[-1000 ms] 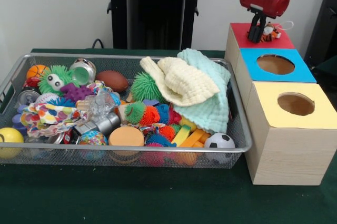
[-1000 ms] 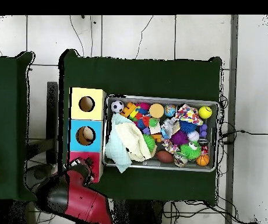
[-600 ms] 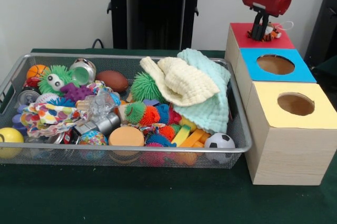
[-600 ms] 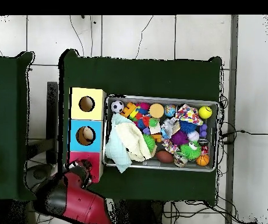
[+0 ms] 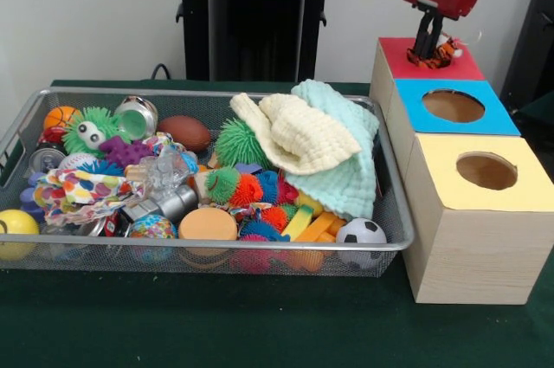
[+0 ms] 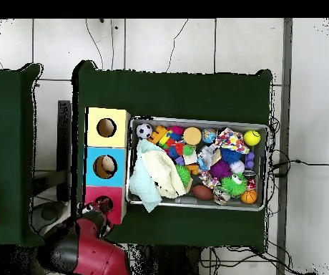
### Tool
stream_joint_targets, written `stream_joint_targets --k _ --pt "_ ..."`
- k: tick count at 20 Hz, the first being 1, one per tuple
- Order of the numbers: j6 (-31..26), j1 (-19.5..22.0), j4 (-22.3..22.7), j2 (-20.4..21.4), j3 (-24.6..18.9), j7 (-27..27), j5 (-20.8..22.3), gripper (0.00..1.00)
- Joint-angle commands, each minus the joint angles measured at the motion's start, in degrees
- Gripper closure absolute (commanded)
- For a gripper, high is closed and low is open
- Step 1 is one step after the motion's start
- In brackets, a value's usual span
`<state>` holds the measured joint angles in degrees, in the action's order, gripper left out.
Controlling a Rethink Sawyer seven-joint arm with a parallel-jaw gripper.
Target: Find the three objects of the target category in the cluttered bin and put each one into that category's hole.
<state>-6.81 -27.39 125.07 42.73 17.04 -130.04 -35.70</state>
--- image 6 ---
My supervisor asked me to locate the small plush tiger toy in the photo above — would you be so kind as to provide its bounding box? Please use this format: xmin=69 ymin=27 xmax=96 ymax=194
xmin=95 ymin=196 xmax=114 ymax=213

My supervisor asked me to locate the mint green cloth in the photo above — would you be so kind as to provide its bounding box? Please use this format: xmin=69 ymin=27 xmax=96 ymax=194
xmin=129 ymin=139 xmax=163 ymax=213

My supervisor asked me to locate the cream muslin cloth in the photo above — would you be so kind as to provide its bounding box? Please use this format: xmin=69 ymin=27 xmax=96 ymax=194
xmin=141 ymin=150 xmax=187 ymax=199

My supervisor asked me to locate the green puffer toy with eyes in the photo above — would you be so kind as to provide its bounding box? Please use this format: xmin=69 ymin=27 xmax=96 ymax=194
xmin=175 ymin=163 xmax=192 ymax=188
xmin=220 ymin=172 xmax=248 ymax=198

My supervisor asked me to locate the brown ball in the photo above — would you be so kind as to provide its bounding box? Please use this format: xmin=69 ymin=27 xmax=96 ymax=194
xmin=191 ymin=184 xmax=214 ymax=201

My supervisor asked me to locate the clear plastic bottle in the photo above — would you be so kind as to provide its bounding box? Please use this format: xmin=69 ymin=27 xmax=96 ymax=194
xmin=197 ymin=144 xmax=222 ymax=172

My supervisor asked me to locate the white polka dot cloth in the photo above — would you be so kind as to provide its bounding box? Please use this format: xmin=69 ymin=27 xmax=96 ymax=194
xmin=214 ymin=127 xmax=250 ymax=155

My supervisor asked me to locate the wooden box with three holes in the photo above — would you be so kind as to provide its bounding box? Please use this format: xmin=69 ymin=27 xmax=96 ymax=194
xmin=81 ymin=107 xmax=132 ymax=226

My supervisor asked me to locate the shallow metal mesh bin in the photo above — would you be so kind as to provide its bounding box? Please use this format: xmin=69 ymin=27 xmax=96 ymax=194
xmin=125 ymin=115 xmax=270 ymax=212

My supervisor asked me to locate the grey plastic base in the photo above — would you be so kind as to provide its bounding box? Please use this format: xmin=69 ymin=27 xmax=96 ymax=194
xmin=31 ymin=200 xmax=66 ymax=233

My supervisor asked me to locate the black upright panel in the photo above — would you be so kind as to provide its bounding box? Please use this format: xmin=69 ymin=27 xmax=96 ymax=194
xmin=57 ymin=100 xmax=72 ymax=201

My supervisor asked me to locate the small soccer ball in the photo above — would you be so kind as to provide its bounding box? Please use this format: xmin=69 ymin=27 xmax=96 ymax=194
xmin=135 ymin=122 xmax=154 ymax=140

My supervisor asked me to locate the dark green table cloth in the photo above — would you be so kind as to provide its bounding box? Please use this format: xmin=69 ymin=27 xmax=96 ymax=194
xmin=70 ymin=59 xmax=274 ymax=249
xmin=0 ymin=62 xmax=48 ymax=249

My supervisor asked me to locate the orange foam disc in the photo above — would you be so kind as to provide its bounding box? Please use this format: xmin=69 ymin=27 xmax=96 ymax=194
xmin=182 ymin=126 xmax=202 ymax=146

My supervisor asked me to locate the small orange basketball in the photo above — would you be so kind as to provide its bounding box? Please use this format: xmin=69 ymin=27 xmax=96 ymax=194
xmin=240 ymin=189 xmax=258 ymax=205

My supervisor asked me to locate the yellow smiley ball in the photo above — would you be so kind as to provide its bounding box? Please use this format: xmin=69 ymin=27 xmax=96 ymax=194
xmin=243 ymin=129 xmax=262 ymax=148

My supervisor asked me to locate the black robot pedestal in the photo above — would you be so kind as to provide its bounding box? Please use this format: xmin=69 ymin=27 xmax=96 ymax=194
xmin=131 ymin=244 xmax=202 ymax=275

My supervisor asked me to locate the black cable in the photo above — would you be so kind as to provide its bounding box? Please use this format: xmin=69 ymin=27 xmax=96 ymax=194
xmin=270 ymin=158 xmax=329 ymax=177

